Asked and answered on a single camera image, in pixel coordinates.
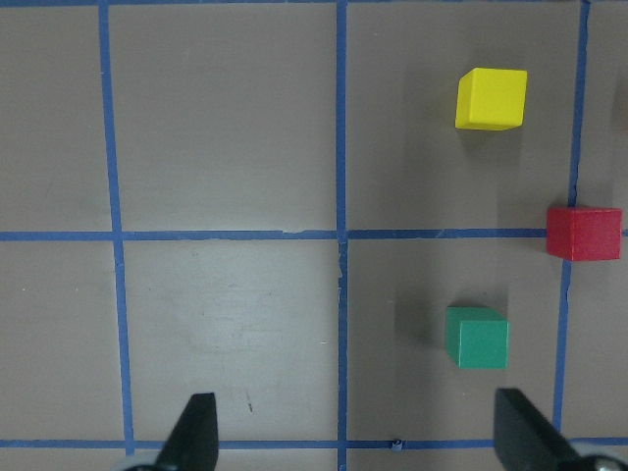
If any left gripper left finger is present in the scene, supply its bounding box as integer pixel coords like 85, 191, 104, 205
154, 392, 218, 470

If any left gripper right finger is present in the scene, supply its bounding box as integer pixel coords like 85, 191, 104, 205
493, 389, 589, 471

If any red wooden block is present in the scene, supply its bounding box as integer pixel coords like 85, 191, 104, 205
546, 206, 623, 262

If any green wooden block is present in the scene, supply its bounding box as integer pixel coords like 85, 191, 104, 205
445, 306, 510, 369

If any yellow wooden block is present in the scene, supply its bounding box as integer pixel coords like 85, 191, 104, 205
454, 68, 528, 131

